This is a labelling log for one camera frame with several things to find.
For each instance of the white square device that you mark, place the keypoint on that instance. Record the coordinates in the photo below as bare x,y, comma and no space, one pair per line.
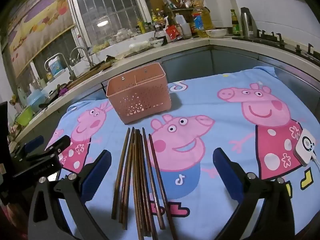
305,145

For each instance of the large cooking oil bottle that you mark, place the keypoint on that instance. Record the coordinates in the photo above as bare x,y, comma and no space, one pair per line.
202,22

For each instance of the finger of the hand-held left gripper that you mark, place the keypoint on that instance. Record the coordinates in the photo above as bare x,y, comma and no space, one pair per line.
62,142
33,142

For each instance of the barred window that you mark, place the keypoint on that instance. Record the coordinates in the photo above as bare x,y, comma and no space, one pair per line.
105,12

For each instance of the row of condiment bottles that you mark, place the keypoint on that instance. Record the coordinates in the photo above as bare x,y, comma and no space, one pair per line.
155,21

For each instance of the blue printed cartoon blanket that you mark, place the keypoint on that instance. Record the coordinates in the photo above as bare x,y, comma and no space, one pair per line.
200,100

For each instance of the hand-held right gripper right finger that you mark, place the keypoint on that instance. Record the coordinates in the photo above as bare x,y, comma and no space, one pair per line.
226,170

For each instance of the light blue lidded container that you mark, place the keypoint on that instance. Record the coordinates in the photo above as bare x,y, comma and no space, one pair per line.
36,101

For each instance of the white bowl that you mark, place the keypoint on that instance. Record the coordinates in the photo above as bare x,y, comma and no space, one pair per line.
216,33

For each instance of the small patterned bowl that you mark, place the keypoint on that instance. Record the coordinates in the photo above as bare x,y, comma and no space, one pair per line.
157,43

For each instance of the red packet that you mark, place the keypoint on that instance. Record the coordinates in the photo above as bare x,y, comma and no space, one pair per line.
173,33

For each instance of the black gas stove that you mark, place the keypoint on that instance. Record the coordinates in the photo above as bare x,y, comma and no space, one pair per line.
275,40

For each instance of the green glass bottle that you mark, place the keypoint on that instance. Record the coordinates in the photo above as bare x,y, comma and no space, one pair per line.
235,22

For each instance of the white plastic jug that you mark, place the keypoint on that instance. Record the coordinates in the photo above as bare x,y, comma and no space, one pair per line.
183,27

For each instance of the fruit wall poster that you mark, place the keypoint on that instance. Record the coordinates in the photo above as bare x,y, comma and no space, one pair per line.
42,22

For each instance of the blue label white container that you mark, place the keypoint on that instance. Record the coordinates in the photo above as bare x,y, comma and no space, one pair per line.
55,67

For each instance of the curved chrome faucet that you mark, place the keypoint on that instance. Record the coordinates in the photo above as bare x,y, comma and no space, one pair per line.
82,50

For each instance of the pile of snack packets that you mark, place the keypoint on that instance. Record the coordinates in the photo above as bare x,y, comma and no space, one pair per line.
183,0

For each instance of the pile of wooden chopsticks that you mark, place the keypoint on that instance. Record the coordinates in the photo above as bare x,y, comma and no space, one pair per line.
136,180

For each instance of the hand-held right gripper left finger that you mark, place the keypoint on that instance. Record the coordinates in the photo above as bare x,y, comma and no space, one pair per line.
96,172

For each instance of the green plastic basin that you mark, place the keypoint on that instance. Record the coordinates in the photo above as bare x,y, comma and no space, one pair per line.
25,117

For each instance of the square chrome faucet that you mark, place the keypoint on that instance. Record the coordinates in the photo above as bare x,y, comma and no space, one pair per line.
60,56

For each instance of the pink plastic utensil basket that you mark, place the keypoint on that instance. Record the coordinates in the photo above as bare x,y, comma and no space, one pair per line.
142,100

